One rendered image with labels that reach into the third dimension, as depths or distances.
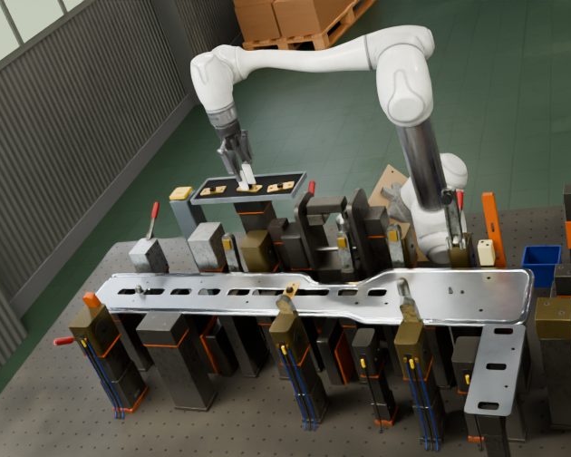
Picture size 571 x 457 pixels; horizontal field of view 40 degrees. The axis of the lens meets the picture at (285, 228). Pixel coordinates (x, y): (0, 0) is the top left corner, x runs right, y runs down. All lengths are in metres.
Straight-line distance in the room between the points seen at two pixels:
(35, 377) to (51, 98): 2.66
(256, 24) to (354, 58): 5.15
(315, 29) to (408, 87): 5.07
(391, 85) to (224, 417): 1.08
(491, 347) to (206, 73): 1.11
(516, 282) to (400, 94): 0.57
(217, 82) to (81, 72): 3.30
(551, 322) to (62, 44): 4.20
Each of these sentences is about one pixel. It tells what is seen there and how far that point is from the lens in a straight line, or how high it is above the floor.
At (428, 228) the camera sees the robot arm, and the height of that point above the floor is 0.94.
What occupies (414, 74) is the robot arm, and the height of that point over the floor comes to 1.50.
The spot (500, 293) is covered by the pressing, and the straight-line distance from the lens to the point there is 2.05.
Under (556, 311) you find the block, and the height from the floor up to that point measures 1.06.
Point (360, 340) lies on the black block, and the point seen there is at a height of 0.99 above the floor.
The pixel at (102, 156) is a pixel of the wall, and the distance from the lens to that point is 5.60.
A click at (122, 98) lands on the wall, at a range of 5.92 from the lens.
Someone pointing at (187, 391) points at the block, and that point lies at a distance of 2.41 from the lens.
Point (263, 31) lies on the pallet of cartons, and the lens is 7.35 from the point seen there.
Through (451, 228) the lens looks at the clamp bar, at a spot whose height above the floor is 1.10.
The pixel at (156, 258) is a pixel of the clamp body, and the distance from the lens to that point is 2.63.
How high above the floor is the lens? 2.27
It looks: 30 degrees down
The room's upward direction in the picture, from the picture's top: 19 degrees counter-clockwise
